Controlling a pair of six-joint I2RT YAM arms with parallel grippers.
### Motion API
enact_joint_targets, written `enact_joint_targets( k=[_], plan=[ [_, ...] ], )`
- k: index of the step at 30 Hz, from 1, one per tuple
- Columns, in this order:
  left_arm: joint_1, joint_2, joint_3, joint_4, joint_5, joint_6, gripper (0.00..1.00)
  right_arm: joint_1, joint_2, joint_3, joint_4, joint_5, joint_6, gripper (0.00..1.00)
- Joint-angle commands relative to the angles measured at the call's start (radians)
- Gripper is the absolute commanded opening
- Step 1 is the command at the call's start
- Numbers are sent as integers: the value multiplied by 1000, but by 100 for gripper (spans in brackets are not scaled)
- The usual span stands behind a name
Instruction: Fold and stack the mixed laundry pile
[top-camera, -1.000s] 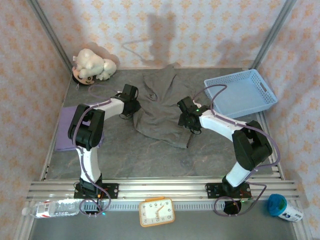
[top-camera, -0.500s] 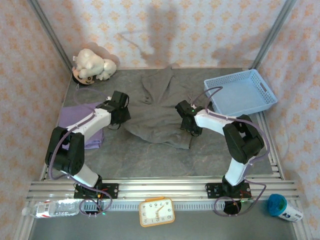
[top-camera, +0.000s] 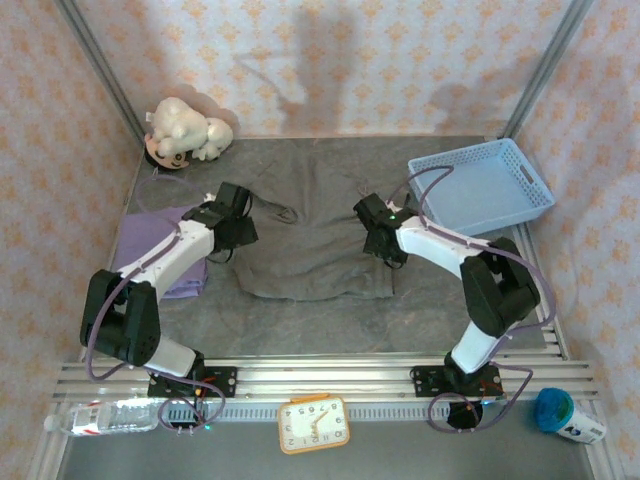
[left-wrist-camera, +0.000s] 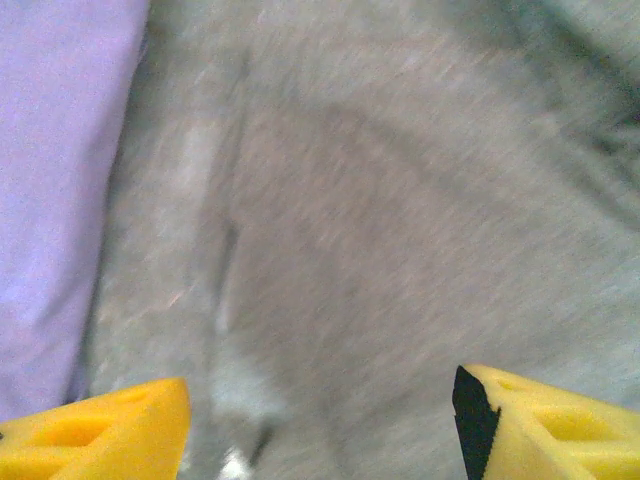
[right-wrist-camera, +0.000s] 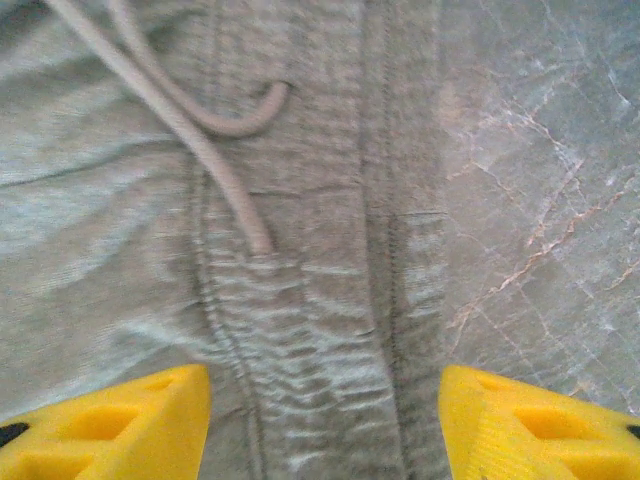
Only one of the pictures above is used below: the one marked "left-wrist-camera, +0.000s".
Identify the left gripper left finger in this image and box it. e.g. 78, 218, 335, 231
0, 377, 192, 480

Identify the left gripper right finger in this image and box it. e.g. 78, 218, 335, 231
452, 363, 640, 480

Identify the purple shirt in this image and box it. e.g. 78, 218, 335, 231
0, 0, 151, 422

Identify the grey garment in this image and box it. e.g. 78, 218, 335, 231
84, 0, 640, 480

